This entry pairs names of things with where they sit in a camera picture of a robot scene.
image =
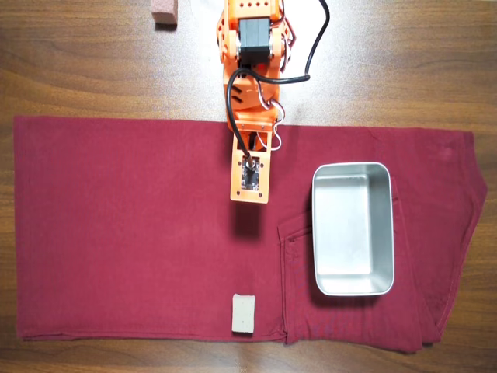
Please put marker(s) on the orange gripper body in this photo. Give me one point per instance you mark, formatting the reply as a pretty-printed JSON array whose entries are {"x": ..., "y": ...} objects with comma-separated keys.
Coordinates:
[{"x": 259, "y": 143}]

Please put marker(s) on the dark red cloth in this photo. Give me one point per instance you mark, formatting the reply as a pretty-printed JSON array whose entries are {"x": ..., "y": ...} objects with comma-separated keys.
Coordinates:
[{"x": 116, "y": 233}]

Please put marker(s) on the rectangular metal tray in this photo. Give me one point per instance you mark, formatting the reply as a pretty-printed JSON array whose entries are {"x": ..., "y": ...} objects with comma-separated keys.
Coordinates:
[{"x": 349, "y": 233}]

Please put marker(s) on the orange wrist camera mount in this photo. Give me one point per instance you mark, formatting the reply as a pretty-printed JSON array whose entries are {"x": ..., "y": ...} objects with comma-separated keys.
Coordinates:
[{"x": 237, "y": 182}]

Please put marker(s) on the pink sponge block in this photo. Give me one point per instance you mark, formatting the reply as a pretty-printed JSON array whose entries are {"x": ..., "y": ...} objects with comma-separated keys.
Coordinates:
[{"x": 165, "y": 11}]

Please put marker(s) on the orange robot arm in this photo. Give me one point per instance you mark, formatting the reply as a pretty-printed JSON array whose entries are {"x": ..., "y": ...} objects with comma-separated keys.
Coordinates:
[{"x": 227, "y": 39}]

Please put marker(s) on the grey sponge cube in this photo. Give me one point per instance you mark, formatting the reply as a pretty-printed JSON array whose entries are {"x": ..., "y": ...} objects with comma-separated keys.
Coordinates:
[{"x": 244, "y": 314}]

